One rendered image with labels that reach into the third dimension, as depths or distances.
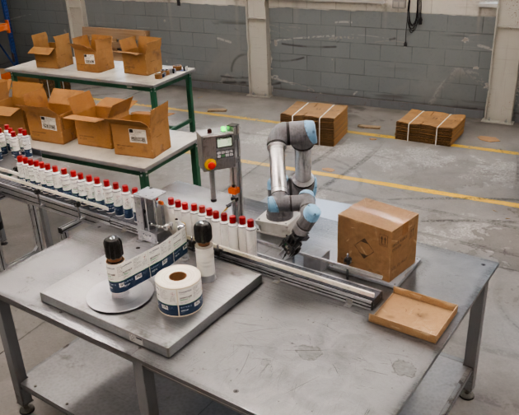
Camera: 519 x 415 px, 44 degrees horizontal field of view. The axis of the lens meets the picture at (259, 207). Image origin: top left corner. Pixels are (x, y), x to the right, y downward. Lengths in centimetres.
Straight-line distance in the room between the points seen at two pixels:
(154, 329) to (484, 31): 613
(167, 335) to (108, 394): 88
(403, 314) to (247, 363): 74
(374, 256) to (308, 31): 596
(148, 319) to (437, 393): 152
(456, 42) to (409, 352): 587
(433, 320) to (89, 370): 187
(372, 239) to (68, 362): 183
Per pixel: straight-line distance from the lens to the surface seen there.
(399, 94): 851
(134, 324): 286
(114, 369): 371
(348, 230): 313
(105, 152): 513
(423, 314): 295
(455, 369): 366
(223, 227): 324
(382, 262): 308
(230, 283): 305
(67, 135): 546
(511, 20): 800
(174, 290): 278
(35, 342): 445
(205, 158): 319
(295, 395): 250
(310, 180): 344
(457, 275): 327
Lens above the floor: 250
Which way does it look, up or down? 25 degrees down
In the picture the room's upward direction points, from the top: 2 degrees counter-clockwise
